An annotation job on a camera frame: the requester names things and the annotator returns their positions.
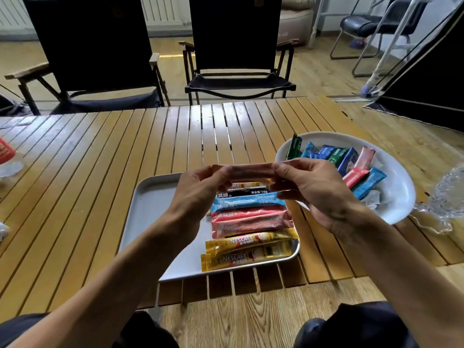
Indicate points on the person's left hand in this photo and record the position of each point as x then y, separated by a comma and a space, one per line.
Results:
195, 199

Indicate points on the person's right hand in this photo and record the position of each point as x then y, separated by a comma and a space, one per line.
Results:
319, 192

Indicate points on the white round bowl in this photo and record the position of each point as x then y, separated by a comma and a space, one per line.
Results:
398, 192

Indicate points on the beige inflatable sofa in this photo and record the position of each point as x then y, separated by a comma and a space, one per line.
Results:
295, 25

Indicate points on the black fabric backdrop panel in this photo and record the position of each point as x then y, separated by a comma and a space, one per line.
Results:
435, 83
11, 106

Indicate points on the white metal frame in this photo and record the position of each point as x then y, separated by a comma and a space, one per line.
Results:
397, 32

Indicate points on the person's right leg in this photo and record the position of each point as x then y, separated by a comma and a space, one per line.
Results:
362, 326

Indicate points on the person's leg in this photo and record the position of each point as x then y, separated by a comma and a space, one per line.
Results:
362, 326
145, 333

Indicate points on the grey rectangular tray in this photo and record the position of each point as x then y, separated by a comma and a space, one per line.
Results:
152, 213

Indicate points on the person's left forearm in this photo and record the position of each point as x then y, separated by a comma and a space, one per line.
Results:
108, 286

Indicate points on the person's left leg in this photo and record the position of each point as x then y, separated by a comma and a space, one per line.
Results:
145, 333

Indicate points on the crumpled white tissue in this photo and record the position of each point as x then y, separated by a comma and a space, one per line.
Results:
3, 231

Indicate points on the black folding chair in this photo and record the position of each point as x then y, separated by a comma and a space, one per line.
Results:
235, 36
94, 47

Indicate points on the white wall radiator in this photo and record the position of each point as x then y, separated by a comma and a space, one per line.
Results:
163, 8

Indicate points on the clear bottle with red cap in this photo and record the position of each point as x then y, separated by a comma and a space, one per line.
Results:
5, 155

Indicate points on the small blue bundle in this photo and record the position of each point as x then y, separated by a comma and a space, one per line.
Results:
357, 43

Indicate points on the small white pen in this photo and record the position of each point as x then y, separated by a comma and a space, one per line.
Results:
14, 122

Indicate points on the person's right forearm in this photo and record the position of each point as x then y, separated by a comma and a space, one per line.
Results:
406, 271

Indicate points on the clear patterned glass cup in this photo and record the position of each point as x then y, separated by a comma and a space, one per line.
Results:
447, 199

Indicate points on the black office chair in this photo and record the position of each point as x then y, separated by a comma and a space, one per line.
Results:
359, 23

